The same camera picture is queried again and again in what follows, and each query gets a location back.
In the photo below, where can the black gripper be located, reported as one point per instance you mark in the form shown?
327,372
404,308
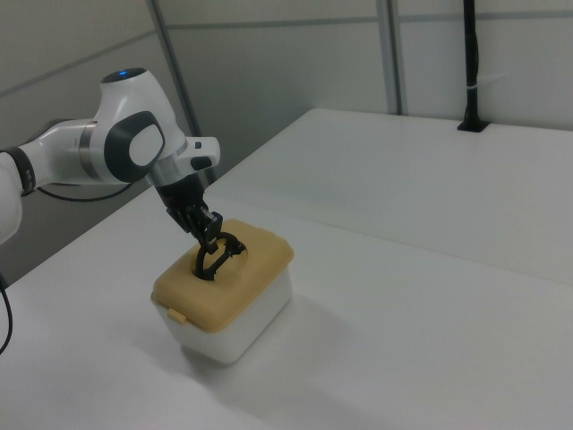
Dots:
181,192

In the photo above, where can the tan plastic case lid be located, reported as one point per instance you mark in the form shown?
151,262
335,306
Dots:
264,264

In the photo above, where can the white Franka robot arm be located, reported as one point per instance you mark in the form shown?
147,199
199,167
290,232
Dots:
139,150

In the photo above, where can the white plastic tool case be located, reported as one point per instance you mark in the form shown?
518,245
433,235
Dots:
250,322

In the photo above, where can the grey metal partition post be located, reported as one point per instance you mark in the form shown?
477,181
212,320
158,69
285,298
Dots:
179,89
395,58

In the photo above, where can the black camera pole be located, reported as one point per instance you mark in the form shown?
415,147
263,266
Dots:
471,67

